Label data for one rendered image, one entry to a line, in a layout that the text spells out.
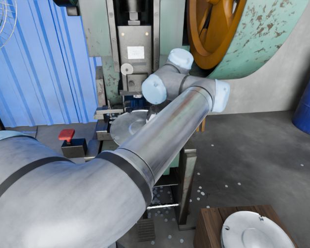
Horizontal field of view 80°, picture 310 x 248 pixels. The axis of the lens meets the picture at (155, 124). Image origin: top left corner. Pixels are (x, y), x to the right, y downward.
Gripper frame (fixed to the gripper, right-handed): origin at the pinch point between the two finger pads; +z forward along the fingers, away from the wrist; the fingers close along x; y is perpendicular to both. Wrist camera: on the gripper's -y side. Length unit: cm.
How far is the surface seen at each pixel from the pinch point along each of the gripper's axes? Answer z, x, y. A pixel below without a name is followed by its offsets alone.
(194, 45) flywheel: -15, 41, -29
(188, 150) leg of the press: 11.7, 13.8, 14.8
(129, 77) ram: -8.6, -2.6, -21.8
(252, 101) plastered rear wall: 83, 195, -28
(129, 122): 4.0, -8.7, -6.8
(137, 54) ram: -16.8, 2.6, -25.9
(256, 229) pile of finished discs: 20, 24, 59
